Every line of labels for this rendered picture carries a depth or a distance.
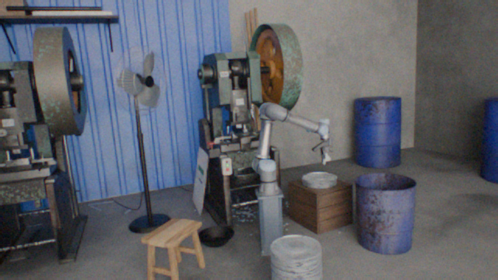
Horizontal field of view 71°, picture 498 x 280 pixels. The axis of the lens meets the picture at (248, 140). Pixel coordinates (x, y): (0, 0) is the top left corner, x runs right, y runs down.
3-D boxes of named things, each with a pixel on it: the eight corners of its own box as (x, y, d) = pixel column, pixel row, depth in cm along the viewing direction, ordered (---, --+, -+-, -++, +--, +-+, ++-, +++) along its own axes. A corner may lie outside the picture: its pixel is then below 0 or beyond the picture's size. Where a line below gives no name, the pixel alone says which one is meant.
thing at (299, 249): (326, 239, 209) (326, 238, 209) (314, 264, 183) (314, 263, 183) (279, 233, 221) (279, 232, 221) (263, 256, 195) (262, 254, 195)
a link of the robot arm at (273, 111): (274, 102, 242) (331, 124, 258) (268, 101, 252) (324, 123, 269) (268, 117, 243) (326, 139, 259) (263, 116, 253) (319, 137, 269)
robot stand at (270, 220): (285, 253, 257) (283, 195, 249) (261, 256, 256) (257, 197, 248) (282, 242, 275) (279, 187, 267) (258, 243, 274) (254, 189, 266)
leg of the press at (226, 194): (234, 228, 305) (226, 125, 288) (221, 231, 301) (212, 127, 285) (208, 196, 390) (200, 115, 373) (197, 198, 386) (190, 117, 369)
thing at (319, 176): (343, 176, 302) (343, 175, 301) (324, 185, 282) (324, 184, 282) (315, 171, 322) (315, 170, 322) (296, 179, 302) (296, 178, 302)
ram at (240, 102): (250, 120, 316) (248, 87, 310) (234, 122, 311) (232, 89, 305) (243, 118, 332) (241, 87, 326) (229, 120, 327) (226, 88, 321)
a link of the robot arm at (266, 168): (263, 182, 248) (261, 163, 246) (257, 177, 261) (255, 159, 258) (278, 180, 251) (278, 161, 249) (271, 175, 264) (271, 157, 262)
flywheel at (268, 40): (266, 50, 374) (280, 115, 363) (248, 50, 367) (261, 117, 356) (296, 13, 307) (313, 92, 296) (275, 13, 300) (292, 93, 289)
